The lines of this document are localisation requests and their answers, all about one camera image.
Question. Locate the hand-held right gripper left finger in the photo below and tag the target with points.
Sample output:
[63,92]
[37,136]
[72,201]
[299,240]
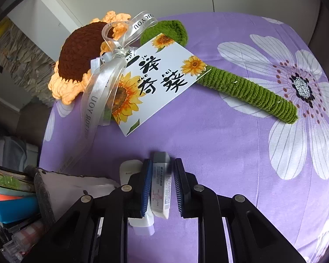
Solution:
[145,189]

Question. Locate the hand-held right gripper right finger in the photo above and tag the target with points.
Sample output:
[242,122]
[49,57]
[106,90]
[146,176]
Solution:
[178,189]

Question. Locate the white glue tube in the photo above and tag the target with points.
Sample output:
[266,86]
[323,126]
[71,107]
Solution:
[160,175]

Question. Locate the grey clay pen holder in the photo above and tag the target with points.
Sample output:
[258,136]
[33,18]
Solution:
[71,186]

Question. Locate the blue pen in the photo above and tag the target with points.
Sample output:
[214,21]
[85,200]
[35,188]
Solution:
[13,208]

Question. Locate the yellow-green highlighter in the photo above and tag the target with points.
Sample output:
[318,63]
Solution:
[8,182]

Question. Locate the orange marker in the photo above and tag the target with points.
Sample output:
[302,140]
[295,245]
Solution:
[2,196]

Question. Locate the red pen with clear cap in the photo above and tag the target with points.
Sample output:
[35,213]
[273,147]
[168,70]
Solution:
[11,249]

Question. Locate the purple floral tablecloth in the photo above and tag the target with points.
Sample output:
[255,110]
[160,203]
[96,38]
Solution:
[208,142]

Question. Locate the white satin ribbon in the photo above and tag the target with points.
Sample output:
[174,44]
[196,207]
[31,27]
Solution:
[98,82]

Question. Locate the sunflower print gift card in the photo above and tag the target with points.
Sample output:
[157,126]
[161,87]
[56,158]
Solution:
[159,68]

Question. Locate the grey blue cloth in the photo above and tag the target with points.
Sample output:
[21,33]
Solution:
[11,148]

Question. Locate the crochet sunflower with green stem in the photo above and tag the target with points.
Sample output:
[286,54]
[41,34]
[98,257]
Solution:
[76,52]

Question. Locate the tall stack of papers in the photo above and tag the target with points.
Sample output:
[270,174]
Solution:
[22,57]

